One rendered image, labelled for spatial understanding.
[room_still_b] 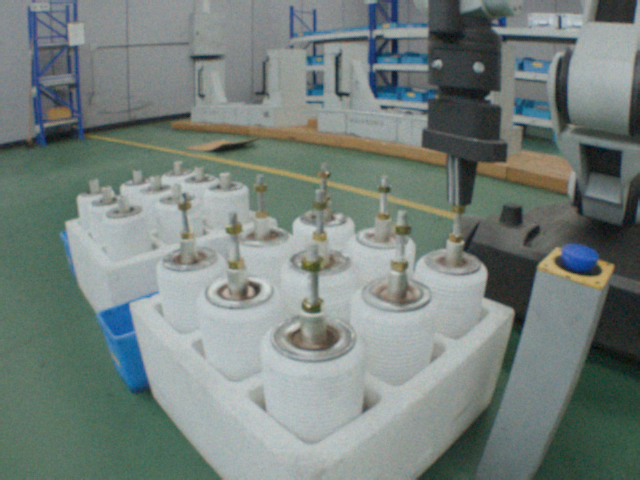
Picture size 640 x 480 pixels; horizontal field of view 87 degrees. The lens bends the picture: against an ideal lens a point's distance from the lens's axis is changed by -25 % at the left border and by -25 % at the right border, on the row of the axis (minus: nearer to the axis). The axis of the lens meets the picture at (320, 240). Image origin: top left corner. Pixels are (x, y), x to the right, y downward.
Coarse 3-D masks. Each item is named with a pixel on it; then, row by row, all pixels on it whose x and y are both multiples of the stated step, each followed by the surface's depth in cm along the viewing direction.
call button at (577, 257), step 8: (568, 248) 36; (576, 248) 36; (584, 248) 36; (568, 256) 35; (576, 256) 34; (584, 256) 34; (592, 256) 34; (568, 264) 36; (576, 264) 34; (584, 264) 34; (592, 264) 34
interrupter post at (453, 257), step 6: (450, 246) 51; (456, 246) 51; (462, 246) 51; (450, 252) 52; (456, 252) 51; (462, 252) 52; (450, 258) 52; (456, 258) 51; (450, 264) 52; (456, 264) 52
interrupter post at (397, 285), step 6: (390, 270) 44; (408, 270) 44; (390, 276) 44; (396, 276) 43; (402, 276) 43; (408, 276) 44; (390, 282) 44; (396, 282) 44; (402, 282) 44; (390, 288) 44; (396, 288) 44; (402, 288) 44; (390, 294) 44; (396, 294) 44; (402, 294) 44
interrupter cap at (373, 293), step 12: (372, 288) 46; (384, 288) 47; (408, 288) 46; (420, 288) 46; (372, 300) 44; (384, 300) 44; (396, 300) 44; (408, 300) 44; (420, 300) 44; (396, 312) 42
